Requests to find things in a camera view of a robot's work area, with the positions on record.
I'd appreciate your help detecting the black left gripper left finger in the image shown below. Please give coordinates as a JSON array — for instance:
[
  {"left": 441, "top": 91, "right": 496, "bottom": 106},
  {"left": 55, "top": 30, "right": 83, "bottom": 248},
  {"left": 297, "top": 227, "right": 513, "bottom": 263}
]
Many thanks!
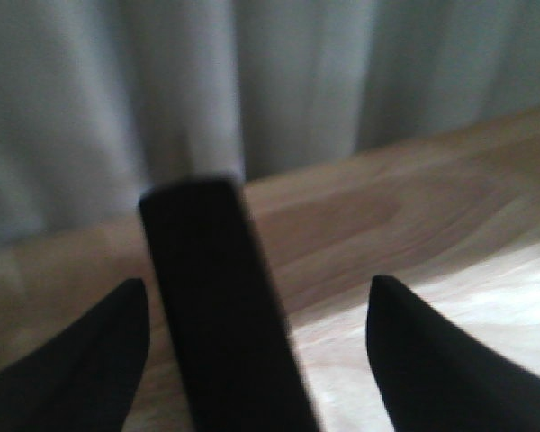
[{"left": 0, "top": 279, "right": 149, "bottom": 431}]

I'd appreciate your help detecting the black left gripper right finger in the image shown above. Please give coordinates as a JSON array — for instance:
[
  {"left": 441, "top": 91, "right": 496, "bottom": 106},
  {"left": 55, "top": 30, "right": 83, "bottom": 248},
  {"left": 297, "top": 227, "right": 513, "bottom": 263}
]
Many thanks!
[{"left": 365, "top": 275, "right": 540, "bottom": 431}]

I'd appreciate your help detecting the black stapler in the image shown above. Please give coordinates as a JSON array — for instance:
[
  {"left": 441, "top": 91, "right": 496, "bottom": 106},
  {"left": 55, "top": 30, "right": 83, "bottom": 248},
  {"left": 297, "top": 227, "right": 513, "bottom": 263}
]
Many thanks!
[{"left": 139, "top": 178, "right": 319, "bottom": 431}]

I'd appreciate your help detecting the grey curtain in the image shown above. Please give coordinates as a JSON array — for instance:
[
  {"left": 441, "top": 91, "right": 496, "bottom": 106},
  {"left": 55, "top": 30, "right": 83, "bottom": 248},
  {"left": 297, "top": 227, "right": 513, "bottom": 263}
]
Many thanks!
[{"left": 0, "top": 1, "right": 540, "bottom": 247}]

